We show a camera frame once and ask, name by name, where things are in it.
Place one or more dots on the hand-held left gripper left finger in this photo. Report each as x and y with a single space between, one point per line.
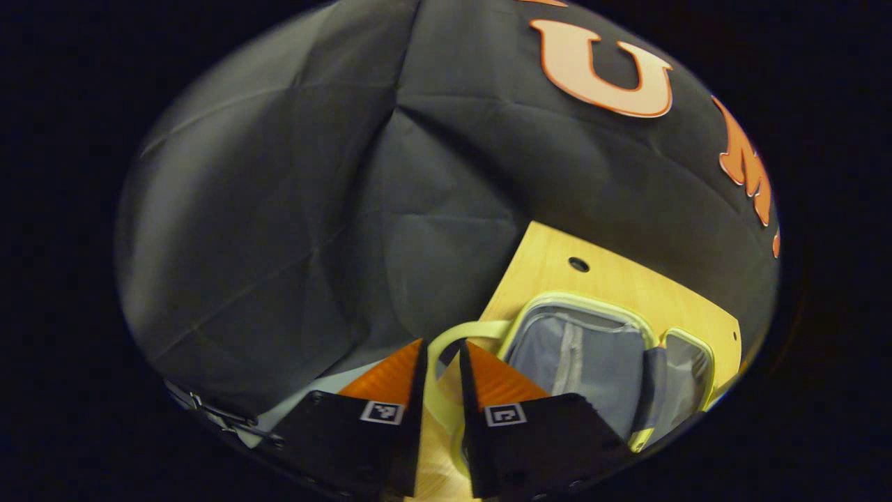
416 432

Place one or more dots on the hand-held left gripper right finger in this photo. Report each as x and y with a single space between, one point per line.
472 446

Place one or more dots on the dark metal stand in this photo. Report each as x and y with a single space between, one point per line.
209 411

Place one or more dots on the black backdrop cloth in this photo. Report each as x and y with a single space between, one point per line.
279 209

